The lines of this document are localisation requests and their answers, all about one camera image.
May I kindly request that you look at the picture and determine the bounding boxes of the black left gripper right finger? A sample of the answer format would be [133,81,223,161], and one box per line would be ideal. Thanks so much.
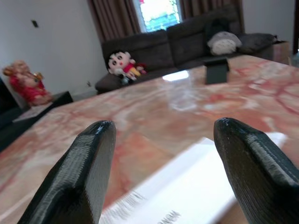
[213,117,299,224]

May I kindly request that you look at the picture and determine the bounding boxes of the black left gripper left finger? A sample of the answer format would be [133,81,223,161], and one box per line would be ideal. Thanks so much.
[17,119,117,224]

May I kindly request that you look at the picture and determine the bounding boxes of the white printed paper booklet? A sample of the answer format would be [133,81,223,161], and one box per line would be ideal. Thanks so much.
[99,134,288,224]

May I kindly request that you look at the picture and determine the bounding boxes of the black side cabinet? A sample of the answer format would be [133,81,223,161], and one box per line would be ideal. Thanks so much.
[0,91,73,152]

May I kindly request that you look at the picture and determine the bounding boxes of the red gold figurine statue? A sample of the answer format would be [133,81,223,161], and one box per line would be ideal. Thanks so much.
[2,59,53,107]

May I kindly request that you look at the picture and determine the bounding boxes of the black television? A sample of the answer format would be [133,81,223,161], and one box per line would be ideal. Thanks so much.
[0,76,19,117]

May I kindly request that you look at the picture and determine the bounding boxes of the small black box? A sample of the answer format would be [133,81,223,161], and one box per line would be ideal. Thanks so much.
[202,58,231,85]

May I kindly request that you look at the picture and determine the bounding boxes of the cartoon boy plush doll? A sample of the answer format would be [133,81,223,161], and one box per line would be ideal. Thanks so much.
[107,49,142,82]

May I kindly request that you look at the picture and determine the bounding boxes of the small red plush doll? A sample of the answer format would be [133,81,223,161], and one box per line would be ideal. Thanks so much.
[134,62,148,76]

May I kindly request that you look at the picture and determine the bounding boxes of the brown cardboard box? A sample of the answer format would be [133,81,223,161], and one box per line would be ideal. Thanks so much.
[272,41,290,63]

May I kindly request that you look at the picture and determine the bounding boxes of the dark grey cushion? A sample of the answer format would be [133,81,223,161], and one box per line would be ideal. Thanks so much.
[238,33,278,54]

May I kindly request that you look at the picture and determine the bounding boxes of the grey white round plush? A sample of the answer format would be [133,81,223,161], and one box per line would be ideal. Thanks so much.
[207,31,242,56]

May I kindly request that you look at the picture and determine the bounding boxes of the dark grey fabric sofa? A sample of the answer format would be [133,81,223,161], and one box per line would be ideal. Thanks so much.
[95,4,278,94]

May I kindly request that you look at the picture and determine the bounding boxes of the brown curtain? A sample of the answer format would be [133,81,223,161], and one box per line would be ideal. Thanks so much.
[87,0,142,44]
[178,0,245,33]

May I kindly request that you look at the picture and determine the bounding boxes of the bright window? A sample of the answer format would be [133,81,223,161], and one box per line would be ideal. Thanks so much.
[133,0,183,33]

